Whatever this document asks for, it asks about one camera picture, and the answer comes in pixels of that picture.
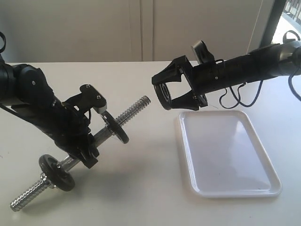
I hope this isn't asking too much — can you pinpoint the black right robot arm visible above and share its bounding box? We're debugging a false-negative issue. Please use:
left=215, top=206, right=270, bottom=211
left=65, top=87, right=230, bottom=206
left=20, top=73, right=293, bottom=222
left=151, top=40, right=301, bottom=111

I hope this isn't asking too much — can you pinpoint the white plastic tray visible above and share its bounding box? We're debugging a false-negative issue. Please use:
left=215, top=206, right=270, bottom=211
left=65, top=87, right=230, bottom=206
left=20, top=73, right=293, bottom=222
left=177, top=110, right=282, bottom=198

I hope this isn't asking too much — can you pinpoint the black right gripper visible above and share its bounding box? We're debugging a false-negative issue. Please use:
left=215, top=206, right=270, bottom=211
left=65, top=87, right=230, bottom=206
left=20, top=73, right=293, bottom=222
left=151, top=55, right=249, bottom=111

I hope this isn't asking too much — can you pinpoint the chrome spinlock collar nut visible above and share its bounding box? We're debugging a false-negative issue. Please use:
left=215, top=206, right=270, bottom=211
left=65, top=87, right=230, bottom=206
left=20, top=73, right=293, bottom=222
left=40, top=173, right=56, bottom=189

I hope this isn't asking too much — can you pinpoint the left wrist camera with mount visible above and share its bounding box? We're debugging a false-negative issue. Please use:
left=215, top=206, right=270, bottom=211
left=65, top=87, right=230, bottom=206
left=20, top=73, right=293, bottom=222
left=63, top=84, right=107, bottom=114

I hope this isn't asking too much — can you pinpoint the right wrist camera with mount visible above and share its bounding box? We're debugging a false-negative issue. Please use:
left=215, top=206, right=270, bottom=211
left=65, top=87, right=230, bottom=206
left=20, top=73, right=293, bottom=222
left=191, top=40, right=222, bottom=65

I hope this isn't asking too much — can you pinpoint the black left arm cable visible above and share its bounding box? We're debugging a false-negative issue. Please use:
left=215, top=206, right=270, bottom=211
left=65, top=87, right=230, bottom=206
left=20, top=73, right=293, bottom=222
left=0, top=32, right=7, bottom=55

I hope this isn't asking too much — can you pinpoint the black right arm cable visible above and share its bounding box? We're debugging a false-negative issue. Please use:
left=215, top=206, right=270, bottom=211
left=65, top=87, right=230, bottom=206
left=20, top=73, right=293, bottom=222
left=218, top=30, right=301, bottom=109

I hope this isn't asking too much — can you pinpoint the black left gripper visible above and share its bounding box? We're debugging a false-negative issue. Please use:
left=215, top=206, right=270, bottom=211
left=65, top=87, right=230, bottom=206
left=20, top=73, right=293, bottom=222
left=44, top=100, right=99, bottom=169

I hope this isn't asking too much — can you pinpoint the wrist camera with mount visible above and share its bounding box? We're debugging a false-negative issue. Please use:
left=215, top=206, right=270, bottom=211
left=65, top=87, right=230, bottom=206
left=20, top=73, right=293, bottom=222
left=191, top=40, right=222, bottom=65
left=63, top=84, right=107, bottom=114

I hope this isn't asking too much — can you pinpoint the black weight plate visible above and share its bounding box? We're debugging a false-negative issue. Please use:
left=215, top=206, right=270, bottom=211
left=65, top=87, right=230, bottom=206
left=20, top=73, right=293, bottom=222
left=39, top=154, right=75, bottom=192
left=154, top=83, right=172, bottom=110

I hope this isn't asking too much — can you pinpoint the black weight plate far end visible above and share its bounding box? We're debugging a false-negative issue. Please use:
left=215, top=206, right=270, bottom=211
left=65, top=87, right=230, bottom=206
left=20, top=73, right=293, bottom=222
left=101, top=111, right=129, bottom=144

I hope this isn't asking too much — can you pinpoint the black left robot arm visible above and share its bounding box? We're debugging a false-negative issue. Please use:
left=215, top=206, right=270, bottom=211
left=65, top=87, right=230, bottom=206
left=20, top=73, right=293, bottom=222
left=0, top=63, right=106, bottom=168

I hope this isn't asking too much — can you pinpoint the chrome threaded dumbbell bar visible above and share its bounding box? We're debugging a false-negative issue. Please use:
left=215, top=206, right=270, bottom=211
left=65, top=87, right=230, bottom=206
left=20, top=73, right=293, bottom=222
left=10, top=96, right=151, bottom=212

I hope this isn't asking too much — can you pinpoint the white blind pull cord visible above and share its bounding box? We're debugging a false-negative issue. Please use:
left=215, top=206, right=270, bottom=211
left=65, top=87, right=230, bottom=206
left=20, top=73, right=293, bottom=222
left=244, top=0, right=264, bottom=55

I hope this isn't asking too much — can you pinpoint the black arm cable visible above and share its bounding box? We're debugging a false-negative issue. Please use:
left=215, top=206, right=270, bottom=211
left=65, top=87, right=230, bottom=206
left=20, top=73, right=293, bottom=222
left=218, top=30, right=301, bottom=109
left=0, top=32, right=7, bottom=55

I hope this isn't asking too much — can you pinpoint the dark window frame post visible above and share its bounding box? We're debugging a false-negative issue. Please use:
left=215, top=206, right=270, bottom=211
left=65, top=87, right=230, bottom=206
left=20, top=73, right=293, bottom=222
left=259, top=0, right=286, bottom=48

